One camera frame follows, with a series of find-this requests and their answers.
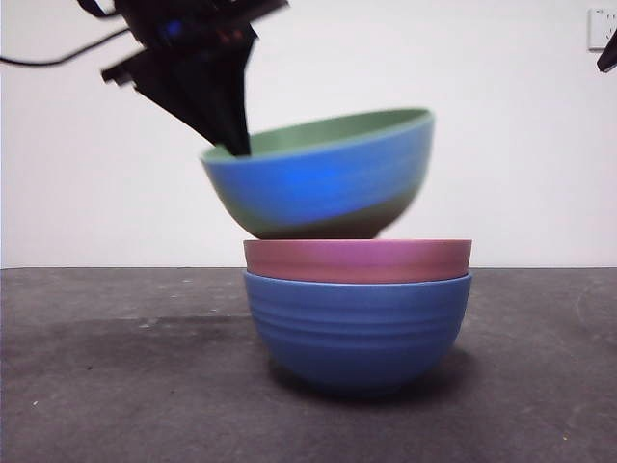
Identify red ribbed bowl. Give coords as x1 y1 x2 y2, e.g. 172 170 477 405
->
243 238 473 285

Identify black cable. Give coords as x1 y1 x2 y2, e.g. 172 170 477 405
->
0 26 132 67

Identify white wall socket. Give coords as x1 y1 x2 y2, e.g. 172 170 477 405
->
586 8 617 52

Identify blue ribbed bowl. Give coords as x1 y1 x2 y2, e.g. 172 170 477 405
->
242 269 473 399

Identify green ribbed bowl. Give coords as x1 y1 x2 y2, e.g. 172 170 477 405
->
200 106 436 240

